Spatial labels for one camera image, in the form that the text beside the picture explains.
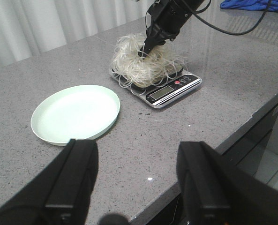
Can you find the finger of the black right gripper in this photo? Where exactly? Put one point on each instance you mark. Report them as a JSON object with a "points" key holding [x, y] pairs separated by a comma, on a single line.
{"points": [[152, 45]]}

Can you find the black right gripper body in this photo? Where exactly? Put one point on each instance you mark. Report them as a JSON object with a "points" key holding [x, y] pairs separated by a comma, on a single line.
{"points": [[167, 18]]}

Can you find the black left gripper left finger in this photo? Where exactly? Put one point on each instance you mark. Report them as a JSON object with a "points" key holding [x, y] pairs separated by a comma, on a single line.
{"points": [[60, 194]]}

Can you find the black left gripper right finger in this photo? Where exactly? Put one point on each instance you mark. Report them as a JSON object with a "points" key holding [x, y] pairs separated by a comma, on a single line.
{"points": [[215, 192]]}

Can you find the white vermicelli noodle bundle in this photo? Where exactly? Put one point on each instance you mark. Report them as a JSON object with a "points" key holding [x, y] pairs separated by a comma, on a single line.
{"points": [[138, 72]]}

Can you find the silver black kitchen scale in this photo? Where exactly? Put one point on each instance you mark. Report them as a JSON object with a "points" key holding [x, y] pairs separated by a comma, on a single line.
{"points": [[165, 91]]}

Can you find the pale green round plate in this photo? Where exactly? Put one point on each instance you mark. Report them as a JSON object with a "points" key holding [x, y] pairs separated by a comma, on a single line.
{"points": [[79, 112]]}

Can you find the blue cloth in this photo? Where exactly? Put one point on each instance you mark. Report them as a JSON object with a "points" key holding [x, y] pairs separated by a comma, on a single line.
{"points": [[250, 5]]}

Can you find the white pleated curtain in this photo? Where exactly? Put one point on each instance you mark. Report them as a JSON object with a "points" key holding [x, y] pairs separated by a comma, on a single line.
{"points": [[31, 27]]}

